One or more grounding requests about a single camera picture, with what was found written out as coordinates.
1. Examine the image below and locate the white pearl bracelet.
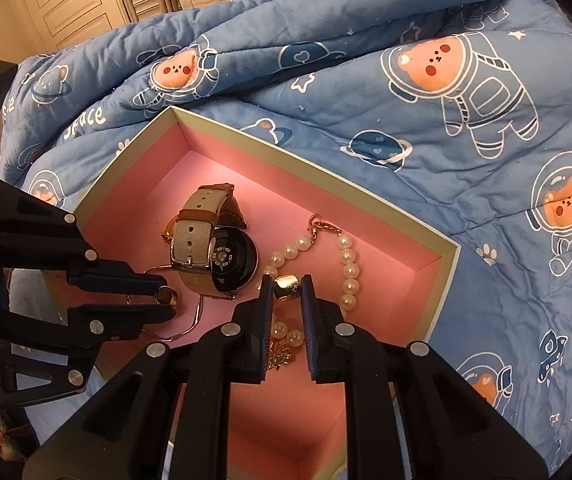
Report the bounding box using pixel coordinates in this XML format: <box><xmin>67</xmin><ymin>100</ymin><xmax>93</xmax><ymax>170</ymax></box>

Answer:
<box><xmin>257</xmin><ymin>214</ymin><xmax>361</xmax><ymax>348</ymax></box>

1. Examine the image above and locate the beige strap wristwatch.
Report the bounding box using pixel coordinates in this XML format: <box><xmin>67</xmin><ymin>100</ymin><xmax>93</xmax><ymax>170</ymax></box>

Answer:
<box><xmin>168</xmin><ymin>182</ymin><xmax>259</xmax><ymax>293</ymax></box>

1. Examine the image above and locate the wide gold ring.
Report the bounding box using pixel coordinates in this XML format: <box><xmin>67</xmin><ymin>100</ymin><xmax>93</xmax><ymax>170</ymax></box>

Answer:
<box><xmin>274</xmin><ymin>274</ymin><xmax>303</xmax><ymax>302</ymax></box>

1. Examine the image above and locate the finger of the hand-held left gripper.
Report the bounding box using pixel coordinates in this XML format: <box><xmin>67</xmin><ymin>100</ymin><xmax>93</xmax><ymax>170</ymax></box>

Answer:
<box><xmin>0</xmin><ymin>302</ymin><xmax>177</xmax><ymax>407</ymax></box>
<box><xmin>0</xmin><ymin>180</ymin><xmax>165</xmax><ymax>306</ymax></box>

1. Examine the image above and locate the blue astronaut bear blanket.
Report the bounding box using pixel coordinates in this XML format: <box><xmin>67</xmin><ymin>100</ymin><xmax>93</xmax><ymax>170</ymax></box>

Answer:
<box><xmin>1</xmin><ymin>0</ymin><xmax>572</xmax><ymax>480</ymax></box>

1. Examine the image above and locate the silver snowflake charm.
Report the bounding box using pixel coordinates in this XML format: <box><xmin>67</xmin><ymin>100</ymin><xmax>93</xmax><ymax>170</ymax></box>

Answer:
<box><xmin>265</xmin><ymin>342</ymin><xmax>295</xmax><ymax>372</ymax></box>

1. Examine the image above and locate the thin wire bangle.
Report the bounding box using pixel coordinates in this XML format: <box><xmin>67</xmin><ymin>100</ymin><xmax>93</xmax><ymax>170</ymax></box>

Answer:
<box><xmin>127</xmin><ymin>264</ymin><xmax>207</xmax><ymax>344</ymax></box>

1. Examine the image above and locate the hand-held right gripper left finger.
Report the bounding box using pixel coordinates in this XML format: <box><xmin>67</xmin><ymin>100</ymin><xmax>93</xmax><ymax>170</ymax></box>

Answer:
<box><xmin>23</xmin><ymin>275</ymin><xmax>275</xmax><ymax>480</ymax></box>

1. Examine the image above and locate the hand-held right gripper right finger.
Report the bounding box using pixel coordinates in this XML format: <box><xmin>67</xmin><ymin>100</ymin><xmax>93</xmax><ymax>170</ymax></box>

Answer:
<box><xmin>300</xmin><ymin>274</ymin><xmax>549</xmax><ymax>480</ymax></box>

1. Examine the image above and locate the small gold ring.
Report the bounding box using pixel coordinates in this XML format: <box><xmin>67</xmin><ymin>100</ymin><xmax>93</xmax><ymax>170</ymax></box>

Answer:
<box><xmin>155</xmin><ymin>285</ymin><xmax>181</xmax><ymax>308</ymax></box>

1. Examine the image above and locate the green box with pink lining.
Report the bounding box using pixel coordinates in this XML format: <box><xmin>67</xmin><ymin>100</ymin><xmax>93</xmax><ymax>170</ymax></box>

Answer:
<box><xmin>41</xmin><ymin>105</ymin><xmax>461</xmax><ymax>480</ymax></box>

